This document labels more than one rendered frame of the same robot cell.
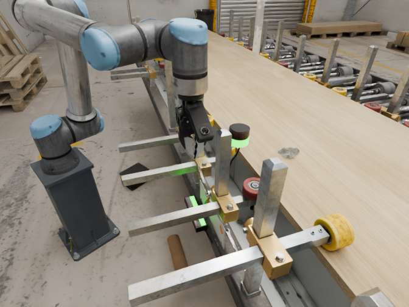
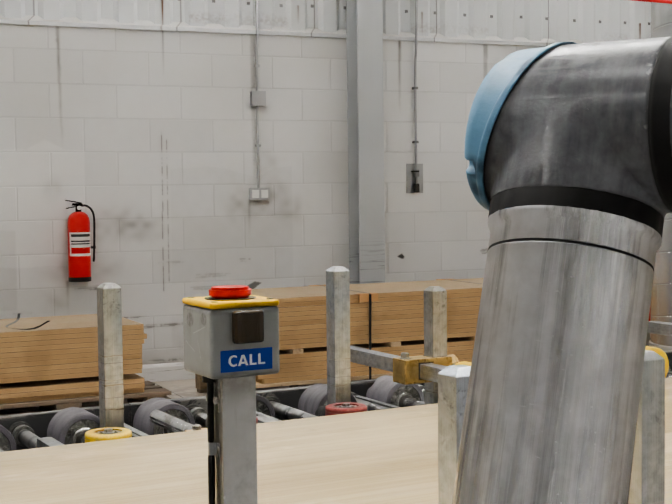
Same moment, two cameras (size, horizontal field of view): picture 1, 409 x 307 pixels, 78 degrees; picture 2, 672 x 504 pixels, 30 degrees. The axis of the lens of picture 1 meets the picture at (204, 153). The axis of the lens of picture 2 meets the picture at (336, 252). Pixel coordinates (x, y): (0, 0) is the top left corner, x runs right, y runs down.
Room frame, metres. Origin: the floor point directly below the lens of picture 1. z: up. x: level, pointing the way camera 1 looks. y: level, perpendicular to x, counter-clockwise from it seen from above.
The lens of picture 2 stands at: (1.45, 1.35, 1.32)
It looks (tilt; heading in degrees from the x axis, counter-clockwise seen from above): 3 degrees down; 260
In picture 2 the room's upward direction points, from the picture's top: 1 degrees counter-clockwise
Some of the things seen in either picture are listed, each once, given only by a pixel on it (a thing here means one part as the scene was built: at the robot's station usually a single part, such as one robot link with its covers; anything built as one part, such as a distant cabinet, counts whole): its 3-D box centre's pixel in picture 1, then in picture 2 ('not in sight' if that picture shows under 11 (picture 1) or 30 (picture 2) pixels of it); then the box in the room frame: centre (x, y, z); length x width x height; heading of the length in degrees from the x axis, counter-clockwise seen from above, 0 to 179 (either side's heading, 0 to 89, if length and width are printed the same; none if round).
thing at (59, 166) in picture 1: (58, 156); not in sight; (1.13, 0.80, 0.65); 0.19 x 0.19 x 0.10
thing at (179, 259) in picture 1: (178, 257); not in sight; (0.92, 0.16, 0.04); 0.30 x 0.08 x 0.08; 19
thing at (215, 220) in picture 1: (210, 212); not in sight; (0.65, -0.02, 0.75); 0.26 x 0.01 x 0.10; 19
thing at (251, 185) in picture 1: (253, 196); not in sight; (0.62, -0.17, 0.85); 0.08 x 0.08 x 0.11
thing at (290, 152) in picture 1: (290, 150); not in sight; (0.81, -0.33, 0.91); 0.09 x 0.07 x 0.02; 102
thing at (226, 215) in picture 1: (224, 201); not in sight; (0.61, -0.07, 0.85); 0.13 x 0.06 x 0.05; 19
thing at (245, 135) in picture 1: (239, 131); not in sight; (0.64, -0.10, 1.10); 0.06 x 0.06 x 0.02
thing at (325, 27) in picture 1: (339, 27); not in sight; (8.39, -4.02, 0.23); 2.41 x 0.77 x 0.17; 106
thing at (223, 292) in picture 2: not in sight; (230, 295); (1.35, 0.19, 1.22); 0.04 x 0.04 x 0.02
